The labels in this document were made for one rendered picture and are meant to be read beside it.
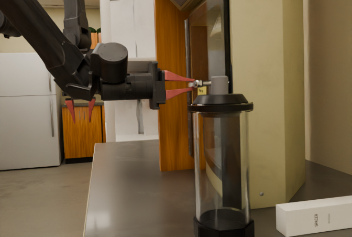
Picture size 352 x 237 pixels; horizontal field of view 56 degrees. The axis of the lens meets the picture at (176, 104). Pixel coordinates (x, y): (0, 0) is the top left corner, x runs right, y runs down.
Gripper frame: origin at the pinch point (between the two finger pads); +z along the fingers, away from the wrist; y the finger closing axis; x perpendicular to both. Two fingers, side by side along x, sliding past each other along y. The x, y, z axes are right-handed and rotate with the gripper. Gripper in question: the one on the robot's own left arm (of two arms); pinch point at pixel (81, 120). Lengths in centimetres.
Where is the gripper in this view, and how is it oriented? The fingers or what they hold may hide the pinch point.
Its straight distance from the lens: 108.2
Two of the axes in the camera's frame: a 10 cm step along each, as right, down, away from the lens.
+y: 9.7, -0.6, 2.2
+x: -2.2, -0.4, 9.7
